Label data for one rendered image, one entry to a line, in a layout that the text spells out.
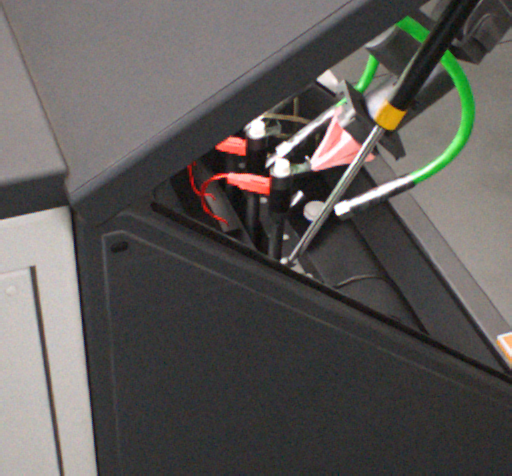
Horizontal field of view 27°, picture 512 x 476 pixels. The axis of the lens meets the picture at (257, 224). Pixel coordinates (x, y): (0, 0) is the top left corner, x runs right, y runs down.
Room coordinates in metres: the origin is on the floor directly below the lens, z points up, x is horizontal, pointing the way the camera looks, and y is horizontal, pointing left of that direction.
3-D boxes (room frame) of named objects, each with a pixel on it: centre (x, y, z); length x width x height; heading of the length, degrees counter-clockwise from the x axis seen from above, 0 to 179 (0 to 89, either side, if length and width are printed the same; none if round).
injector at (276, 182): (0.98, -0.04, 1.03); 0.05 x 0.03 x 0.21; 114
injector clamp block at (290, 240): (1.08, 0.02, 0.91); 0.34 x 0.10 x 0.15; 24
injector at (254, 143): (1.05, 0.00, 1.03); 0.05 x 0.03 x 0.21; 114
